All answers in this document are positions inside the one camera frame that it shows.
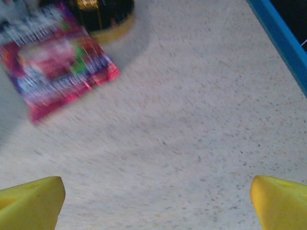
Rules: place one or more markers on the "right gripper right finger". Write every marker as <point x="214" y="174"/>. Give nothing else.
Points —
<point x="280" y="203"/>

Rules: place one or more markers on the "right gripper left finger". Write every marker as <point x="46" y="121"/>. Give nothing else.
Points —
<point x="31" y="203"/>

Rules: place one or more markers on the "purple snack packet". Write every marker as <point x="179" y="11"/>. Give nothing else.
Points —
<point x="55" y="67"/>

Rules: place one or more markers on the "blue table edge strip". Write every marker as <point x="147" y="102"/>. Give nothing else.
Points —
<point x="283" y="40"/>

